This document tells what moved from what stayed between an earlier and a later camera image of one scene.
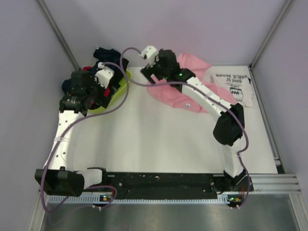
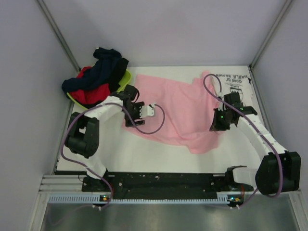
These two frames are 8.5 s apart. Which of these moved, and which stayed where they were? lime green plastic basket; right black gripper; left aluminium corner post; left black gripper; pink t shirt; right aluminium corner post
Moved: right black gripper; left black gripper; pink t shirt
Stayed: left aluminium corner post; lime green plastic basket; right aluminium corner post
